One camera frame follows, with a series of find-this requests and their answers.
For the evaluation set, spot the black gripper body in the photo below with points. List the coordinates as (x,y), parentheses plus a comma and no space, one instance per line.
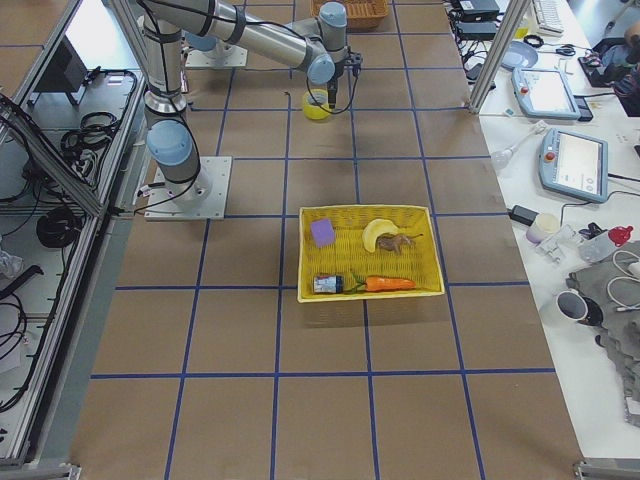
(332,93)

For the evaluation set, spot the yellow tape roll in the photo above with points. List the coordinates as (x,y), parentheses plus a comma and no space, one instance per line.
(315,104)

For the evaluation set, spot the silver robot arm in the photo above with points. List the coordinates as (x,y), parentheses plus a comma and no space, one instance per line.
(214,34)

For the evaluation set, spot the brown wicker basket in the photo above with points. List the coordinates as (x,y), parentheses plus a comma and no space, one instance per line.
(364,15)

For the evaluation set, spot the purple foam block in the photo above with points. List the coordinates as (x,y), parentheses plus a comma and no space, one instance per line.
(323,233)

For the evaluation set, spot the toy banana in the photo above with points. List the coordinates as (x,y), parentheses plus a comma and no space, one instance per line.
(376,228)

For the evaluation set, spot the light bulb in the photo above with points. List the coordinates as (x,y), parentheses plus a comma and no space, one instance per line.
(500,158)

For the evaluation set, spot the small can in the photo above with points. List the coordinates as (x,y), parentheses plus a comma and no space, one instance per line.
(328,284)

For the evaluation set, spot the yellow plastic basket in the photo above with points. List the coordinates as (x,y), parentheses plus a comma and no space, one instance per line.
(348,258)

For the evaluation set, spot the blue plate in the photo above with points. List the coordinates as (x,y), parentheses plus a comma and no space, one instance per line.
(519,55)

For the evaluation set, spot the orange toy carrot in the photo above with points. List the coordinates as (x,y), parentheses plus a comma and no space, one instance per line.
(377,284)

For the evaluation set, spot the far teach pendant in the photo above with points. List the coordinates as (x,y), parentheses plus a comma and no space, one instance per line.
(544,93)

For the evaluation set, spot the teach pendant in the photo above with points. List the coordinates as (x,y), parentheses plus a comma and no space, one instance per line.
(544,93)
(574,165)

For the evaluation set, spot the black power adapter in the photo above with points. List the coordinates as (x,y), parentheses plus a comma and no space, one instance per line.
(522,215)

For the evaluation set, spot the black scissors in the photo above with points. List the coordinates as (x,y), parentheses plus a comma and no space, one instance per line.
(567,50)

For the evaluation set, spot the white paper cup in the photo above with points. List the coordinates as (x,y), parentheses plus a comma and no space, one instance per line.
(543,226)

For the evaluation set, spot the near teach pendant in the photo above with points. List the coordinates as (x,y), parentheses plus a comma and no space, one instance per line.
(574,165)

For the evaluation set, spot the white mug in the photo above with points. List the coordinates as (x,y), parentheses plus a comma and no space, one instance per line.
(571,305)

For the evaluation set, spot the grey cloth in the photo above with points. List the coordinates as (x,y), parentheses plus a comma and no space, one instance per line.
(611,290)

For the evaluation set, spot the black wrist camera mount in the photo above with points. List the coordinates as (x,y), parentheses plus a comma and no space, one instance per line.
(353,60)

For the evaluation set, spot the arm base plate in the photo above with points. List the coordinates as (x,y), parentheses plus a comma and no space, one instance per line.
(205,199)
(222,56)

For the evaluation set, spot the aluminium frame post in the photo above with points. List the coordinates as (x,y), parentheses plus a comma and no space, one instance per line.
(514,13)

